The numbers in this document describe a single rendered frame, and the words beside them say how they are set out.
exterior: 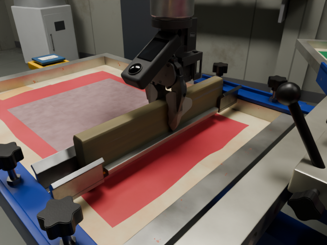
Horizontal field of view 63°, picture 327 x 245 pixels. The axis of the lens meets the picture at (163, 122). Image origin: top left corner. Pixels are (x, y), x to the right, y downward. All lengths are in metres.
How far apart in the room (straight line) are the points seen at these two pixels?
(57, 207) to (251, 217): 0.21
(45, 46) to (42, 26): 0.27
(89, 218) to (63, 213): 0.13
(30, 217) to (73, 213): 0.11
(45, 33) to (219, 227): 3.96
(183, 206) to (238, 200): 0.09
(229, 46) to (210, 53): 0.26
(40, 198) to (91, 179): 0.08
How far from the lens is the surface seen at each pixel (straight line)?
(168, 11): 0.46
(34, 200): 0.43
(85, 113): 0.73
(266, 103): 0.70
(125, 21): 1.20
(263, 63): 3.38
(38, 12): 4.14
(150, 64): 0.44
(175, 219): 0.38
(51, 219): 0.31
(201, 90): 0.59
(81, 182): 0.43
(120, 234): 0.41
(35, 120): 0.74
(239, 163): 0.49
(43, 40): 4.20
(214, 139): 0.60
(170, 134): 0.53
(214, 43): 3.48
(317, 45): 1.54
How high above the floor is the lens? 1.28
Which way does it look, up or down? 29 degrees down
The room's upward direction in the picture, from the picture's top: straight up
